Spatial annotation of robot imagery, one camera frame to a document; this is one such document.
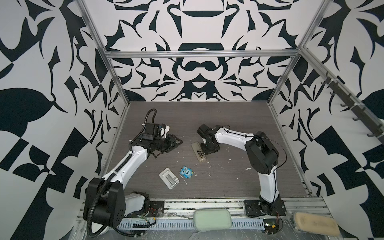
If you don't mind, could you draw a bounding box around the white remote control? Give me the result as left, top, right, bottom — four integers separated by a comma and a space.
191, 142, 207, 162

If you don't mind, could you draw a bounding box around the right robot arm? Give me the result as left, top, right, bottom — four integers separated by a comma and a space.
197, 124, 285, 218

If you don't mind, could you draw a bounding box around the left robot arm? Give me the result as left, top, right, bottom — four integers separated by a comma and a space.
83, 123, 183, 235

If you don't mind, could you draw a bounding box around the white phone stand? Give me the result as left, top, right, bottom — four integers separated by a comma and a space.
159, 168, 180, 190

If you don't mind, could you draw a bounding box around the green sponge pad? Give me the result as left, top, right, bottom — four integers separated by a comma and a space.
193, 209, 232, 232

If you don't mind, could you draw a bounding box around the small circuit board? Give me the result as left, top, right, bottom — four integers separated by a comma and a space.
263, 218, 284, 236

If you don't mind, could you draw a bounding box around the beige sponge pad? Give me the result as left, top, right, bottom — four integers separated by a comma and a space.
293, 212, 341, 237

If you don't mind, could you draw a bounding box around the black corrugated cable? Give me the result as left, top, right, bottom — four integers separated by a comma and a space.
86, 108, 158, 238

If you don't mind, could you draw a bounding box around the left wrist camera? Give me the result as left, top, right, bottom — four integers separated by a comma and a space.
160, 124, 170, 139

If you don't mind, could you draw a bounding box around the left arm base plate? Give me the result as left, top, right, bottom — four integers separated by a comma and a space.
125, 201, 165, 218

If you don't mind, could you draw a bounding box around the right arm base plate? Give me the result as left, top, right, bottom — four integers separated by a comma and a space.
244, 199, 287, 218

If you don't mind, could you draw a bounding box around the aluminium frame bar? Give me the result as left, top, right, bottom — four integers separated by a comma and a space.
105, 50, 298, 59

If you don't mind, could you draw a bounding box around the black hook rail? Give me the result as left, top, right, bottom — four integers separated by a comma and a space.
321, 77, 384, 145

